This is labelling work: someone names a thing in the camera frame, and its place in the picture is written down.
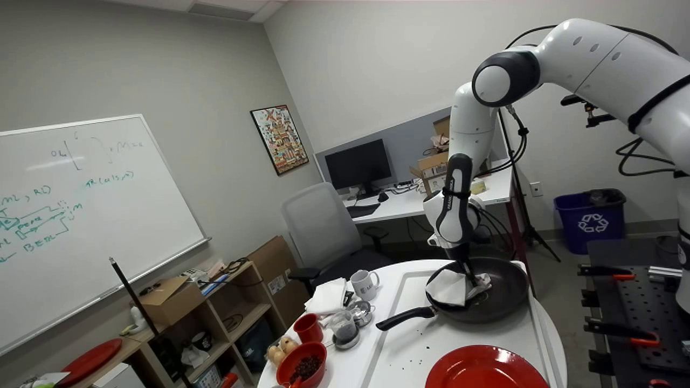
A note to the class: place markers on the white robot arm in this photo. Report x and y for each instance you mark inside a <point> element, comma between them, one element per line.
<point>628,77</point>

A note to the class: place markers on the small red cup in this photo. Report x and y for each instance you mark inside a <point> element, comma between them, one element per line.
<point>308,328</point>

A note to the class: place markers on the round white table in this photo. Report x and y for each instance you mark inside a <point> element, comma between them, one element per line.
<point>552,345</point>

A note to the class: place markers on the white mug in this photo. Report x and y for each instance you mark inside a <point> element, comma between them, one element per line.
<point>365,283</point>

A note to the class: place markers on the cardboard box on shelf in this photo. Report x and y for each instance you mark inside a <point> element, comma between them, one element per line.
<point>171,301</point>

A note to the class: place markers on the red plate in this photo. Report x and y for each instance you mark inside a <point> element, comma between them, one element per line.
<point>484,368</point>

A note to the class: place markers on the black frying pan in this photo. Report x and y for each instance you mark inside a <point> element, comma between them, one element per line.
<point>505,296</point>

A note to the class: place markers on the black perforated workbench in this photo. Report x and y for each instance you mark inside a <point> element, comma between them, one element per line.
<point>638,327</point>

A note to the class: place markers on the red bowl with dark contents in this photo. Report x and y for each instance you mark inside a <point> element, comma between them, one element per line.
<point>305,368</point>

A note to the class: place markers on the white towel with red stripes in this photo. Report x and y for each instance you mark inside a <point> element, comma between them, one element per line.
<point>455,287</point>

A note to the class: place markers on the white tray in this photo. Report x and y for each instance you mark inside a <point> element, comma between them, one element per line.
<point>402,352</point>

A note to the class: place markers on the folded white cloth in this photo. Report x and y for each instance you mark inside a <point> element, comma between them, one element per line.
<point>326,299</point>

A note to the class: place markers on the red tray on shelf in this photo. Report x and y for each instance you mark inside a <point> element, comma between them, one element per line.
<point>89,362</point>

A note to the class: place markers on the black computer monitor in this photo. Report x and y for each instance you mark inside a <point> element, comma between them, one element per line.
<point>359,166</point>

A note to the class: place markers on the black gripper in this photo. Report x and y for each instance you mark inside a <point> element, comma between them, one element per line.
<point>459,255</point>

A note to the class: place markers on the wooden shelf unit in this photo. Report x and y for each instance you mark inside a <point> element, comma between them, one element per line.
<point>206,343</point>

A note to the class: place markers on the blue recycling bin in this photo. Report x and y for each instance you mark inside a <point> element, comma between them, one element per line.
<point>589,216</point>

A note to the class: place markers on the grey office chair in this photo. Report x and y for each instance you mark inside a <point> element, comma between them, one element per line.
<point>326,237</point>

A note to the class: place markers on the white desk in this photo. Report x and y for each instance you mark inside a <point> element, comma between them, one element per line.
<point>498,192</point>

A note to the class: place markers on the framed wall poster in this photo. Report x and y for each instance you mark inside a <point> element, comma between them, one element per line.
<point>281,139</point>

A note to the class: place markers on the cardboard box on desk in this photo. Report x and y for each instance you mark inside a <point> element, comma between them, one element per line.
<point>430,169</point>

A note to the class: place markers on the whiteboard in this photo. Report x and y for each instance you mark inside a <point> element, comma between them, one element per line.
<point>82,207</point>

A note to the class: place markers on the black camera tripod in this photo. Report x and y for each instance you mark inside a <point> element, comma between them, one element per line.
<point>515,151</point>

